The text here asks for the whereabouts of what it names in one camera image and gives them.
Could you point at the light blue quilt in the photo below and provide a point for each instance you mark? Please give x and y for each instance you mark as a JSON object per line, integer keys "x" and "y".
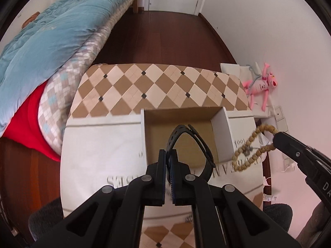
{"x": 43, "y": 46}

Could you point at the dark fluffy stool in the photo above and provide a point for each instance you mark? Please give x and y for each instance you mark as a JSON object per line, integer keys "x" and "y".
{"x": 280, "y": 213}

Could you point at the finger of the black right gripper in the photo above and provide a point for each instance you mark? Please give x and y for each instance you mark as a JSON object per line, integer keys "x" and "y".
{"x": 289, "y": 145}

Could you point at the white power strip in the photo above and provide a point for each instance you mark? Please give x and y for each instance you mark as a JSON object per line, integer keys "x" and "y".
{"x": 280, "y": 119}

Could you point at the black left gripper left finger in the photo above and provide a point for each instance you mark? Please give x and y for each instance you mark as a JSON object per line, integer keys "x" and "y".
{"x": 154, "y": 192}

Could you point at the checkered mattress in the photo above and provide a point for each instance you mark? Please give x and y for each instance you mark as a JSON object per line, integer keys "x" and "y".
{"x": 59, "y": 92}

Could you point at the pink panther plush toy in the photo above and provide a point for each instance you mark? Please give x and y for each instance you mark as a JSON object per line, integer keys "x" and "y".
{"x": 262, "y": 83}

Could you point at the red bed sheet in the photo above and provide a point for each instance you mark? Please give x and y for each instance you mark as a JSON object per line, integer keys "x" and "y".
{"x": 24, "y": 127}

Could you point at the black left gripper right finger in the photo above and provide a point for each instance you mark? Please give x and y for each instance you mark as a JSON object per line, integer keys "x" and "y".
{"x": 180, "y": 190}

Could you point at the black smart watch band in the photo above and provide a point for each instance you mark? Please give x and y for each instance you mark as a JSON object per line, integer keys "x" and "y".
{"x": 191, "y": 150}

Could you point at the printed checkered tablecloth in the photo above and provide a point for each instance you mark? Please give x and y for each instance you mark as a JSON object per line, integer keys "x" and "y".
{"x": 123, "y": 114}

